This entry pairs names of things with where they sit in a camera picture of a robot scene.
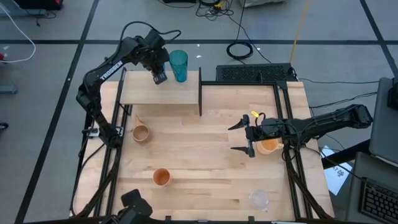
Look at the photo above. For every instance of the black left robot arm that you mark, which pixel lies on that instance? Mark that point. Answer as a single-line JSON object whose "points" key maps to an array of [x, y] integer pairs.
{"points": [[109, 70]]}

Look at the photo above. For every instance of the black desk device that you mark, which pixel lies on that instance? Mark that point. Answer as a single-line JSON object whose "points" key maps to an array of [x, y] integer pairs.
{"points": [[393, 93]]}

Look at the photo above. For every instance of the black table frame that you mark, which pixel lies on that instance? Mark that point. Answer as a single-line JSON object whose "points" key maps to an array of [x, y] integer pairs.
{"points": [[239, 83]]}

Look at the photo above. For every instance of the tall orange plastic cup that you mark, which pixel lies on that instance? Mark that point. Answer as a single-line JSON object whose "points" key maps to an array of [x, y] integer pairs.
{"points": [[162, 177]]}

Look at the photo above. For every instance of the white paper sheet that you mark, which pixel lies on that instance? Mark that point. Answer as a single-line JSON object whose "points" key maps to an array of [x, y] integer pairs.
{"points": [[337, 177]]}

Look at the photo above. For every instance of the grey desk top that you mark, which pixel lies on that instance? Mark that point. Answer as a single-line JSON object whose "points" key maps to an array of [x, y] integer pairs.
{"points": [[384, 124]]}

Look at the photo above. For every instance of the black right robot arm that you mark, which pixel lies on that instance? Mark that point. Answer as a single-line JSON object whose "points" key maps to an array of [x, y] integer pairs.
{"points": [[326, 123]]}

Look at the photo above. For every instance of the black boxy device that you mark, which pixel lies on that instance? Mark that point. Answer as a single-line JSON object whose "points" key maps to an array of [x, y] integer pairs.
{"points": [[133, 205]]}

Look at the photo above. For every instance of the wooden shelf board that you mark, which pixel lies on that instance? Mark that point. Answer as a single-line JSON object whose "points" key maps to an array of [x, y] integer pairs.
{"points": [[161, 91]]}

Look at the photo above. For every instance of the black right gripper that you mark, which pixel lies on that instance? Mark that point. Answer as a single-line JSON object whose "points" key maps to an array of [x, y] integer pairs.
{"points": [[267, 130]]}

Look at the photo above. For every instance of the grey desk with keyboard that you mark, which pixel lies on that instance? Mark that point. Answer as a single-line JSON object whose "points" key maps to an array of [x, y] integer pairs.
{"points": [[373, 168]]}

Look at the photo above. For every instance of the black box red trim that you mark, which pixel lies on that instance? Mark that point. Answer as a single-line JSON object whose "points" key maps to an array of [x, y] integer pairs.
{"points": [[37, 3]]}

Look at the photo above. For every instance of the clear glass cup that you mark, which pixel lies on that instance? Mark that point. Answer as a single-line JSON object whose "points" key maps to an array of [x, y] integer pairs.
{"points": [[259, 199]]}

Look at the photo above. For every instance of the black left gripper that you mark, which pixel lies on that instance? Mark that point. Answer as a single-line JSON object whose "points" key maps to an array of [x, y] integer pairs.
{"points": [[154, 49]]}

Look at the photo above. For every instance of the teal translucent tumbler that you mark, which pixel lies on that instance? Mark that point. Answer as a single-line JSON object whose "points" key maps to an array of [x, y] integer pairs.
{"points": [[178, 65]]}

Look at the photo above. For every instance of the black keyboard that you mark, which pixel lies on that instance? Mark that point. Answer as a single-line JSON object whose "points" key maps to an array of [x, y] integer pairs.
{"points": [[379, 202]]}

